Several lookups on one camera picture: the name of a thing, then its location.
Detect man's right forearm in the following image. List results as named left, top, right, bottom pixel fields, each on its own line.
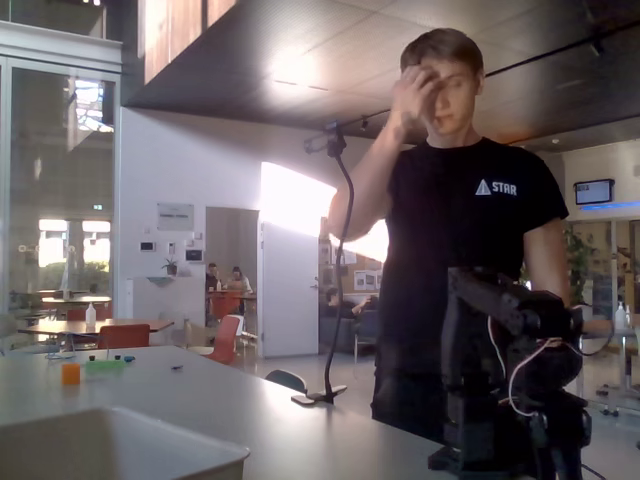
left=327, top=117, right=421, bottom=242

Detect white plastic bin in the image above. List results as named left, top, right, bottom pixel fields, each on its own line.
left=0, top=405, right=251, bottom=480

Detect green flat block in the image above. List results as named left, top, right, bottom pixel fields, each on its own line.
left=84, top=359, right=126, bottom=376

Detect man's right hand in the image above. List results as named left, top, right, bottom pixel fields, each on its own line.
left=389, top=64, right=442, bottom=130

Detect grey table metal legs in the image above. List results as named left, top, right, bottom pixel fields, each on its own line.
left=579, top=319, right=640, bottom=404

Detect tall green potted plant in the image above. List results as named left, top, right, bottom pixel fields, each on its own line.
left=564, top=224, right=599, bottom=307

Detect man in black t-shirt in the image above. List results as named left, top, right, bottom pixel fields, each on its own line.
left=327, top=27, right=574, bottom=446

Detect dark sofa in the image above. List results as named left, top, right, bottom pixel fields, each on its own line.
left=319, top=299, right=381, bottom=355

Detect cork pin board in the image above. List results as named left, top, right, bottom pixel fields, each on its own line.
left=352, top=267, right=384, bottom=294

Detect person lounging on sofa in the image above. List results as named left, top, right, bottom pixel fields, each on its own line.
left=322, top=287, right=380, bottom=321

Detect dark chair backrest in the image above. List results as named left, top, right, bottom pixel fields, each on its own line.
left=264, top=368, right=308, bottom=397

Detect white door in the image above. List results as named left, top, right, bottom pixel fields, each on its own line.
left=259, top=222, right=320, bottom=359

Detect webcam on gooseneck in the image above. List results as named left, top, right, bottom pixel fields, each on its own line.
left=303, top=121, right=349, bottom=157

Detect seated person light clothes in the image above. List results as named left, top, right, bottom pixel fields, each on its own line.
left=223, top=267, right=254, bottom=294

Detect orange chair with white legs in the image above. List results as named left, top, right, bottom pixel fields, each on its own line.
left=205, top=314, right=246, bottom=367

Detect orange chair wide backrest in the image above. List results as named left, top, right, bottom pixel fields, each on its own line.
left=97, top=323, right=151, bottom=350

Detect wooden cafe table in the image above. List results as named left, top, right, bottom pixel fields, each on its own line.
left=18, top=318, right=175, bottom=342

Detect wall mounted screen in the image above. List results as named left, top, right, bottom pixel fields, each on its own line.
left=573, top=178, right=615, bottom=206

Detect black gooseneck clamp mount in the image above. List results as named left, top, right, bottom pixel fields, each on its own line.
left=291, top=152, right=356, bottom=406

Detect white wall notice board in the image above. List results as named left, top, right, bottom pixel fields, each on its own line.
left=157, top=202, right=195, bottom=232

